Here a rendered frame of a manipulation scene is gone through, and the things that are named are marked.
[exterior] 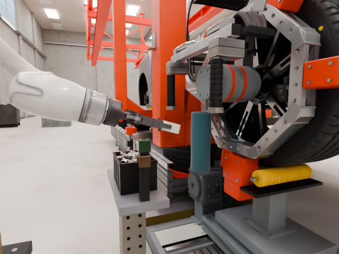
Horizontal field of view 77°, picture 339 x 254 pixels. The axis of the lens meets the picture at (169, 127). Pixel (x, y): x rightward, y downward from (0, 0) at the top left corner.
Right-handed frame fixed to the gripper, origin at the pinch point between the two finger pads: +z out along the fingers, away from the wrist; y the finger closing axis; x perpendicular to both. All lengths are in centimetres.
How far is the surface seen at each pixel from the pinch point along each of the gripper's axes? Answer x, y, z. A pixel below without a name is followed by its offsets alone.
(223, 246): 47, 11, 48
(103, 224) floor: 70, 75, 8
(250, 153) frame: 2.4, -5.4, 31.4
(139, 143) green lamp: 7.3, 3.1, -7.0
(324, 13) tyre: -41, -23, 27
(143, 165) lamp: 13.7, 3.0, -4.4
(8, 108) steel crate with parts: 59, 789, -186
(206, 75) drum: -21.0, 3.6, 11.0
